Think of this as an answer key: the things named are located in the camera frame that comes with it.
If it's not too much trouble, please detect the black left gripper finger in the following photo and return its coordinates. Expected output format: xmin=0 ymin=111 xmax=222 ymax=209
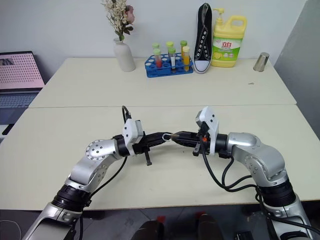
xmin=148 ymin=131 xmax=174 ymax=142
xmin=150 ymin=137 xmax=168 ymax=148

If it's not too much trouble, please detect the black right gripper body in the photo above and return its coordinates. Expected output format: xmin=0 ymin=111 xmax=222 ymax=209
xmin=191 ymin=121 xmax=211 ymax=158

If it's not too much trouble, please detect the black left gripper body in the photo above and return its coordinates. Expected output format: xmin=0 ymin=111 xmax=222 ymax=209
xmin=131 ymin=134 xmax=154 ymax=167

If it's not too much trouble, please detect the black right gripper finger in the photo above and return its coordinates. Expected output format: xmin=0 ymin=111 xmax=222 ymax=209
xmin=174 ymin=138 xmax=200 ymax=148
xmin=174 ymin=130 xmax=200 ymax=140

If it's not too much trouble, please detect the small metal ring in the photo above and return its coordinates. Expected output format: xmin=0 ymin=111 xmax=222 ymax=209
xmin=161 ymin=132 xmax=180 ymax=143

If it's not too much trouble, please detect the blue test tube rack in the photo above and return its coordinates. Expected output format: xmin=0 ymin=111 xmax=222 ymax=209
xmin=144 ymin=52 xmax=195 ymax=79

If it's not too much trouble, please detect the test tube with red liquid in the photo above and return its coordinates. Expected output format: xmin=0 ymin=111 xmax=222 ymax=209
xmin=153 ymin=48 xmax=163 ymax=69

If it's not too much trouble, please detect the test tube with white label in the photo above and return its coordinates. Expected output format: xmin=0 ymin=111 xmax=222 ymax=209
xmin=167 ymin=47 xmax=177 ymax=74

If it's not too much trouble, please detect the test tube with orange liquid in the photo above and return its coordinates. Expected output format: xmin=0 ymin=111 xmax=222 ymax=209
xmin=181 ymin=45 xmax=191 ymax=72

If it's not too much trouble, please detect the white ceramic vase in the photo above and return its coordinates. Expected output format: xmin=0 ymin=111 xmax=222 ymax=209
xmin=113 ymin=37 xmax=137 ymax=73

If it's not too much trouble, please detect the black canvas sneaker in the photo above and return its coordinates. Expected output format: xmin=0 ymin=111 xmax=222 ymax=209
xmin=193 ymin=2 xmax=214 ymax=74

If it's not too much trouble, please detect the yellow detergent pump bottle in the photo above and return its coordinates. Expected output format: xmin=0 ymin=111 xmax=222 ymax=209
xmin=210 ymin=7 xmax=248 ymax=69

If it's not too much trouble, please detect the silver metal cup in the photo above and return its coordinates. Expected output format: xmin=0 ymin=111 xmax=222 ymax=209
xmin=252 ymin=52 xmax=271 ymax=73

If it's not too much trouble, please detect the dried flower bouquet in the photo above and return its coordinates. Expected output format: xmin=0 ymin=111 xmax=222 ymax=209
xmin=100 ymin=0 xmax=136 ymax=42

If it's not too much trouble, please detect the black flat device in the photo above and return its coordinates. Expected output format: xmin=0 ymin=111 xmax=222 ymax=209
xmin=0 ymin=123 xmax=16 ymax=136

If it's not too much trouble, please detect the open laptop computer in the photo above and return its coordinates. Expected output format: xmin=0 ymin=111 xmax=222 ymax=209
xmin=0 ymin=50 xmax=46 ymax=126

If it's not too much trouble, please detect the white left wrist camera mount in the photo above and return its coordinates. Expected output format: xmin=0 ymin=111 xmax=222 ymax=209
xmin=121 ymin=118 xmax=146 ymax=157

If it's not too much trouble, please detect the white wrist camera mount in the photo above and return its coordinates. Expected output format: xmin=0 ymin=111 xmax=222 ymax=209
xmin=194 ymin=106 xmax=221 ymax=155
xmin=121 ymin=118 xmax=146 ymax=157

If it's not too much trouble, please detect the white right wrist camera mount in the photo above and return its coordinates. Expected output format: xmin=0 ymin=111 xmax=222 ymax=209
xmin=194 ymin=106 xmax=221 ymax=155

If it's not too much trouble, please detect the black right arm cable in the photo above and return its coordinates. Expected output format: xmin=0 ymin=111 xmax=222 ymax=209
xmin=201 ymin=146 xmax=320 ymax=235

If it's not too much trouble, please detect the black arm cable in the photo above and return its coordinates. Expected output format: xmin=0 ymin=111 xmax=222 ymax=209
xmin=201 ymin=146 xmax=320 ymax=235
xmin=72 ymin=105 xmax=133 ymax=240

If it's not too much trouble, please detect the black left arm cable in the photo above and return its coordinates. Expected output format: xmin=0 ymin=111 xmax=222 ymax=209
xmin=72 ymin=105 xmax=133 ymax=240

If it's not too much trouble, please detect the thin white cable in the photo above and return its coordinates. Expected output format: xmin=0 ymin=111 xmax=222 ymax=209
xmin=0 ymin=219 xmax=22 ymax=240

